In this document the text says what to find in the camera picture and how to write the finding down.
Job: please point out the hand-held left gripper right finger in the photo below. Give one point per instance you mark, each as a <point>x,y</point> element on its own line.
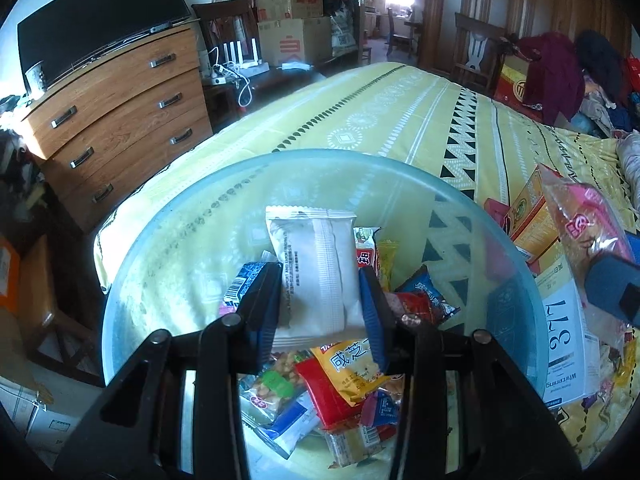
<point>372,315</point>

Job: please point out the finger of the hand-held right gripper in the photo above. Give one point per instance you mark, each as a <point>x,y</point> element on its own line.
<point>612,287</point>

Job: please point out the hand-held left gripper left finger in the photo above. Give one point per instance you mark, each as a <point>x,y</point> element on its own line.
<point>265,310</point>

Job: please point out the pink snack bag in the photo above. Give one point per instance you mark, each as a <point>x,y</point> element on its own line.
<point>585,225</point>

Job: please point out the clear plastic basin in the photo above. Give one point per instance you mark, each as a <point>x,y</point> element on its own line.
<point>200,240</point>

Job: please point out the blue striped snack packet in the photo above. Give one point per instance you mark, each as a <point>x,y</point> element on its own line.
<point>245,282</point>

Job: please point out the small yellow snack packet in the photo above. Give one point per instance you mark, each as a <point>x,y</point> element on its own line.
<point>386,265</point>

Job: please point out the red and blue snack packet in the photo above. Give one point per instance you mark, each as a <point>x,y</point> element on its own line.
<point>425,300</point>

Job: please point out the small red snack packet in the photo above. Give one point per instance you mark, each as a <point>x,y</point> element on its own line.
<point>364,255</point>

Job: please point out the yellow and red snack packet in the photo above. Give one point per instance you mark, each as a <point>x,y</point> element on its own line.
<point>345,370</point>

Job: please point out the white paper box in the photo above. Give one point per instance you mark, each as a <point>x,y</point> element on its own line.
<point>565,330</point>

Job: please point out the green peanut packet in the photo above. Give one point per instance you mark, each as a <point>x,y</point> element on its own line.
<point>270,390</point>

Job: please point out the small blue snack packet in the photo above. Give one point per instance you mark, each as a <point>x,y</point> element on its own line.
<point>382,407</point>

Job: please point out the orange cardboard box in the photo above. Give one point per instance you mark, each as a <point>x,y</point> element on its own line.
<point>530,220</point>

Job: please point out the blue and white snack packet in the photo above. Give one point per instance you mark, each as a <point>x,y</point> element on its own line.
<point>295,427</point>

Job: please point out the grey floral quilt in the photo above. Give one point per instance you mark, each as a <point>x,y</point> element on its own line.
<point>631,160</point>

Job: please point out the yellow cracker packet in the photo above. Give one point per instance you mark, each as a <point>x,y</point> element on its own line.
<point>350,445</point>

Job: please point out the yellow patterned bedsheet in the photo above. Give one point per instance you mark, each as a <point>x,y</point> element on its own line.
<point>375,110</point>

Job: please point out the red shopping bag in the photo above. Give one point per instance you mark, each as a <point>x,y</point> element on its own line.
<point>632,75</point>

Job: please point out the red gift box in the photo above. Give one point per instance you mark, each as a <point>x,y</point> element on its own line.
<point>512,87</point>

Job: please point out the maroon clothing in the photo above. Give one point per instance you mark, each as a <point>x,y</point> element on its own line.
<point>555,70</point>

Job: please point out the dark clothing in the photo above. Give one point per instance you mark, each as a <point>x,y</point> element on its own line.
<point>600,60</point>

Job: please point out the white power strip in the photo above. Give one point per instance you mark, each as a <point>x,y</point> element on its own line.
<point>222,79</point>

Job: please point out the wooden dresser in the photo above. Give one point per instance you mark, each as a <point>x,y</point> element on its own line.
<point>125,110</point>

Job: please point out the white router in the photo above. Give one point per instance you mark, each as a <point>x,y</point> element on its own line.
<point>240,62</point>

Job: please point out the large brown cardboard box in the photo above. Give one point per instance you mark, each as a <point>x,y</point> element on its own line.
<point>295,42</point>

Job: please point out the wooden chair white inlay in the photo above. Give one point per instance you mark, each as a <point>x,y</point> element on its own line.
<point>477,50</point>

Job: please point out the wooden dining chair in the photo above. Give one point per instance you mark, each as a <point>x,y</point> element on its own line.
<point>397,35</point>

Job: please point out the white printed sack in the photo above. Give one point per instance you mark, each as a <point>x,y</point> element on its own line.
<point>342,35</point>

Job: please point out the dark wooden chair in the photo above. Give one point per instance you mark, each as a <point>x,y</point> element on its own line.
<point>220,10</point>

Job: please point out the red printed cardboard box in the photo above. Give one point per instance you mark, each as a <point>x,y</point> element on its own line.
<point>290,0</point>

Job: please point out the paper cup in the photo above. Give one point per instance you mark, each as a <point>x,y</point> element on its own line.
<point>36,79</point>

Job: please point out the black television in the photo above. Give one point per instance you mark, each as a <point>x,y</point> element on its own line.
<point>100,15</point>

